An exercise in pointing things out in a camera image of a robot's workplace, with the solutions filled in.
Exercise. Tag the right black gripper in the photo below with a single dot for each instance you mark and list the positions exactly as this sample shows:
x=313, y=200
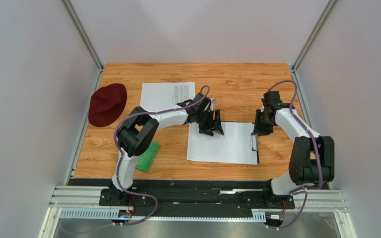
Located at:
x=262, y=128

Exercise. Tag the frame post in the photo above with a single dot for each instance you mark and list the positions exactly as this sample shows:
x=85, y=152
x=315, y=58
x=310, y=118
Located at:
x=325, y=15
x=69, y=8

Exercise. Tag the aluminium frame rail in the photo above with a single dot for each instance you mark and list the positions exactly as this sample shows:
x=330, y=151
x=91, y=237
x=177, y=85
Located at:
x=236, y=199

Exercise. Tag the left frame post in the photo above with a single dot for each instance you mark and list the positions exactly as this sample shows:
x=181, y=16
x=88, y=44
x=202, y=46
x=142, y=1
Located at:
x=69, y=8

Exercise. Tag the black clipboard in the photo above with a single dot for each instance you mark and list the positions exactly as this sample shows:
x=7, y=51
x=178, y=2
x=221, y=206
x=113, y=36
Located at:
x=256, y=152

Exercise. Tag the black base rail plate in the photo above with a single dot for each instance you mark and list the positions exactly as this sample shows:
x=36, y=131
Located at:
x=203, y=211

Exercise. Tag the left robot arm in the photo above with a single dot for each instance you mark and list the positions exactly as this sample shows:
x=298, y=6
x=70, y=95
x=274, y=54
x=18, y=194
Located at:
x=135, y=133

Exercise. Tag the printed white paper sheet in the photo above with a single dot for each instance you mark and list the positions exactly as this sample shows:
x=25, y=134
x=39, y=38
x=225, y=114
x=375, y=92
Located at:
x=160, y=96

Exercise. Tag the green cloth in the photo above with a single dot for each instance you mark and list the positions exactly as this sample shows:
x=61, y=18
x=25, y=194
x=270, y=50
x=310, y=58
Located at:
x=145, y=160

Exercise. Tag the dark red beret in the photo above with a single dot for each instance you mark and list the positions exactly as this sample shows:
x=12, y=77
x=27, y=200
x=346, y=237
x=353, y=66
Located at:
x=107, y=104

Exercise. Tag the right frame post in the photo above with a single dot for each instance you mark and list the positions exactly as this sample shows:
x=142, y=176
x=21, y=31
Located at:
x=325, y=15

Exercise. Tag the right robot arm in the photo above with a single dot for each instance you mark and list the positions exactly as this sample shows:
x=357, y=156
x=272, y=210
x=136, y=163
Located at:
x=312, y=160

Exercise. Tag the slotted cable duct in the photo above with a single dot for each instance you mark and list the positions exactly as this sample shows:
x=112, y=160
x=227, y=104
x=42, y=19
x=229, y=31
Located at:
x=118, y=214

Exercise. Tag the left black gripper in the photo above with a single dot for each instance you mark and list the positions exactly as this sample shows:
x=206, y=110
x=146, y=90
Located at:
x=209, y=125

